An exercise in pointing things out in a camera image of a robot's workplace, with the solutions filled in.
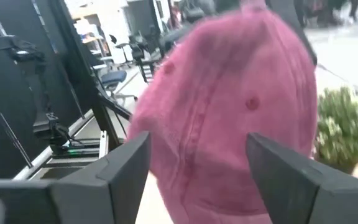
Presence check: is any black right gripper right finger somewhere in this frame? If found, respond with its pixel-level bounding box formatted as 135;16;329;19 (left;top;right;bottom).
246;132;358;224

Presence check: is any maroon baseball cap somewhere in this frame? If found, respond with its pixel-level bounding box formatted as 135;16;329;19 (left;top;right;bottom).
126;0;319;224

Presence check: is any aluminium rail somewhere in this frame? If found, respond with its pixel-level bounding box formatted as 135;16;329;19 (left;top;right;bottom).
12;108;109;182

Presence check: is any black frame post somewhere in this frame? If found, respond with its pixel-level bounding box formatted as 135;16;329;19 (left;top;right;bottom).
47;0;133;151

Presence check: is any blue seat office chair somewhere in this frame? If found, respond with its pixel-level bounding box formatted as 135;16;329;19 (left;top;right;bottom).
99;70;139;104

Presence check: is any black clamp with cables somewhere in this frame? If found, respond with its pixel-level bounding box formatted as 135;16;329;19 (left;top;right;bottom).
32;111;84;155

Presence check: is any black office chair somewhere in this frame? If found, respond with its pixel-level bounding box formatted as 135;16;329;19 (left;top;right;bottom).
108;33;136;70

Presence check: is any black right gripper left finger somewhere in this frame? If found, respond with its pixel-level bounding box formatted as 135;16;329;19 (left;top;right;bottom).
0;130;152;224

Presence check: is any green potted plant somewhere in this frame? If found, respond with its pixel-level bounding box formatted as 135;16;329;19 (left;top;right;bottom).
314;86;358;175

